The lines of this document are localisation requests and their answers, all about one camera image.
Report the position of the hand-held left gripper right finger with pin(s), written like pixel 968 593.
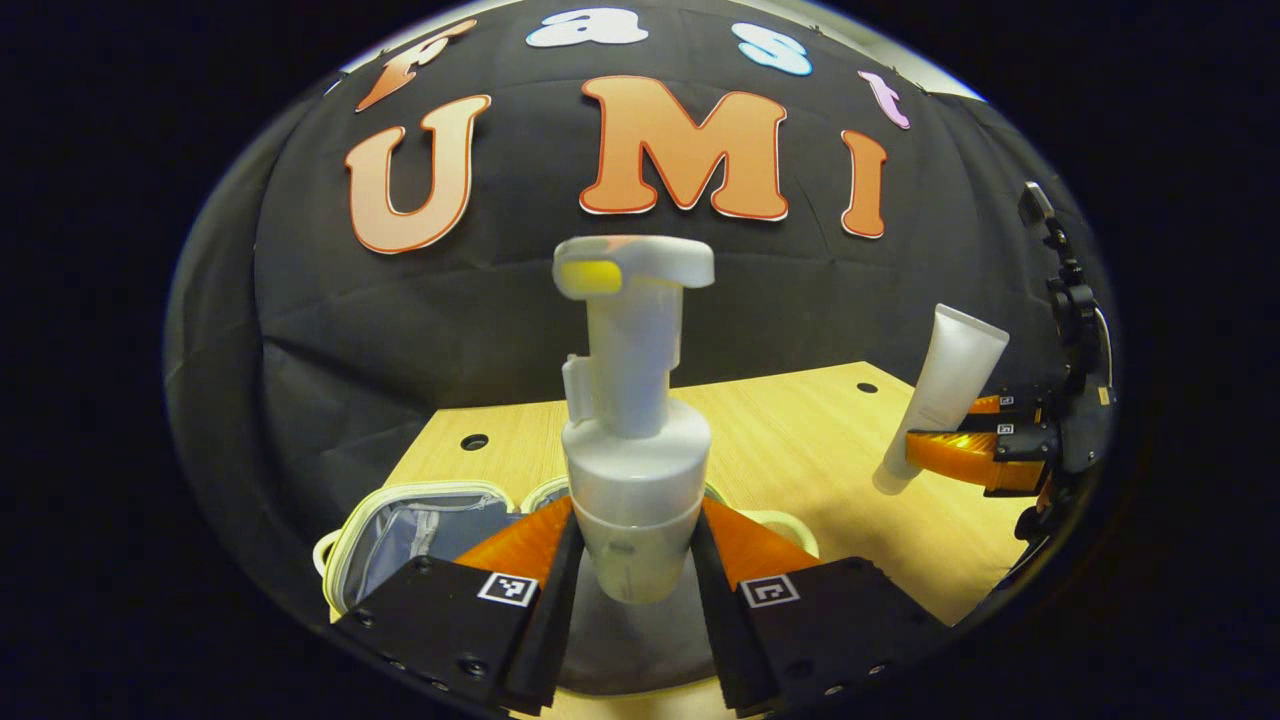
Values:
pixel 720 620

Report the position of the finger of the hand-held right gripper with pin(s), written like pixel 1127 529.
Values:
pixel 960 458
pixel 1015 405

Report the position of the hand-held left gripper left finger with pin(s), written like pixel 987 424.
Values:
pixel 555 620

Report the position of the white squeeze tube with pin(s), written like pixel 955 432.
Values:
pixel 950 380

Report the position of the white pump bottle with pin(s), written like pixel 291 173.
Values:
pixel 635 450

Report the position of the black backdrop cloth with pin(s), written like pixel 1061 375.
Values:
pixel 400 320

